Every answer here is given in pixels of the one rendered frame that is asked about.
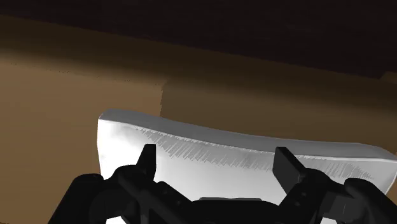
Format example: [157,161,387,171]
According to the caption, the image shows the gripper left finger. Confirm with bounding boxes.
[48,143,195,224]

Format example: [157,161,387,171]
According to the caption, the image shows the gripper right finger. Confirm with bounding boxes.
[272,146,397,224]

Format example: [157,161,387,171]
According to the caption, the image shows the white toilet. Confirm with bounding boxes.
[96,109,397,224]

